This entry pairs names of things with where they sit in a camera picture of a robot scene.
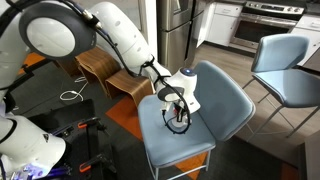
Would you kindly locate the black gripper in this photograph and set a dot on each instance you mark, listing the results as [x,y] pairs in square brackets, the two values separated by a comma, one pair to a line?
[179,109]

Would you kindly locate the white cup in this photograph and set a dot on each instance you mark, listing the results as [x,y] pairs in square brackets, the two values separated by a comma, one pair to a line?
[178,120]

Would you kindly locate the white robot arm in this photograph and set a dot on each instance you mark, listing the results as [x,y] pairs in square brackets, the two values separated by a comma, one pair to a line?
[60,30]

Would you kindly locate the light blue chair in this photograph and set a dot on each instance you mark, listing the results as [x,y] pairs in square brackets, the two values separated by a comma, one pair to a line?
[224,109]
[274,67]

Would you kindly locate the curved wooden stool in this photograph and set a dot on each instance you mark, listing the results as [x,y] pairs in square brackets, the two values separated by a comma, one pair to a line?
[122,82]
[97,65]

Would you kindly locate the orange black clamp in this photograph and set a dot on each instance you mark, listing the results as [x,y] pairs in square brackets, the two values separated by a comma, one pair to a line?
[100,158]
[94,121]

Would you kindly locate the stainless steel refrigerator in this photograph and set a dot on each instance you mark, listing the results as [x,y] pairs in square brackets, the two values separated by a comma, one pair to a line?
[178,29]

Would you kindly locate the white kitchen cabinet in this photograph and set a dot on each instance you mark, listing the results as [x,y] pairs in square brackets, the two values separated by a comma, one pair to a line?
[219,22]

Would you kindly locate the black robot cart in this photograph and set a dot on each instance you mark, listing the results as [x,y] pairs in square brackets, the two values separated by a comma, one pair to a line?
[66,133]

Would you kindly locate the stainless steel oven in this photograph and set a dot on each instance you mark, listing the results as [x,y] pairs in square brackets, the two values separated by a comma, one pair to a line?
[260,18]

